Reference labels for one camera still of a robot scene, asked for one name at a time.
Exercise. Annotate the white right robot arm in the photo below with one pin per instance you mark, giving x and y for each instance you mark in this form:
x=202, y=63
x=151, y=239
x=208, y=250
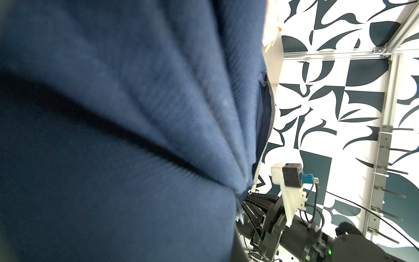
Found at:
x=350, y=246

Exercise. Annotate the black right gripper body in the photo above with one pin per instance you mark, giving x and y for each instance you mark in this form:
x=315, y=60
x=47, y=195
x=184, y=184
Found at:
x=267, y=237

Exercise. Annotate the navy blue backpack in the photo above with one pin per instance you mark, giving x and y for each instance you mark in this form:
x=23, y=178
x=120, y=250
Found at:
x=128, y=128

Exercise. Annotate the grey wall hook rack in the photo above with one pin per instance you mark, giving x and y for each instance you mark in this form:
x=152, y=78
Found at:
x=378, y=185

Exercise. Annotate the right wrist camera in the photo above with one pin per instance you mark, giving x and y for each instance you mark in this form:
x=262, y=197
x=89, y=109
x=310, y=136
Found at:
x=291, y=179

